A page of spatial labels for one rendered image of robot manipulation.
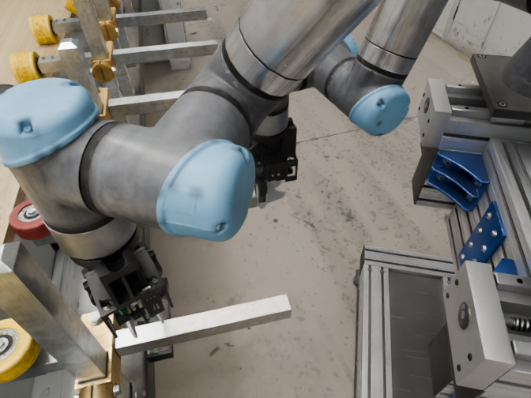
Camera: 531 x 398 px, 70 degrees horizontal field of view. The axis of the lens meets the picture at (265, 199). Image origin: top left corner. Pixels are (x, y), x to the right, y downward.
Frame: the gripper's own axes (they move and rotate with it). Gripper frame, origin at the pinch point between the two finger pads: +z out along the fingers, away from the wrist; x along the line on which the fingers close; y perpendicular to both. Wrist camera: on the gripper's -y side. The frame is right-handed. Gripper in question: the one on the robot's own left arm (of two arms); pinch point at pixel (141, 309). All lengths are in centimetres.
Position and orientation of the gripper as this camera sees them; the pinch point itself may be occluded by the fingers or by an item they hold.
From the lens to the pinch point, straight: 58.9
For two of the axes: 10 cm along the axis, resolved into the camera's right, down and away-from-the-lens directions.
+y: 5.5, 6.0, -5.7
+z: 0.0, 6.9, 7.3
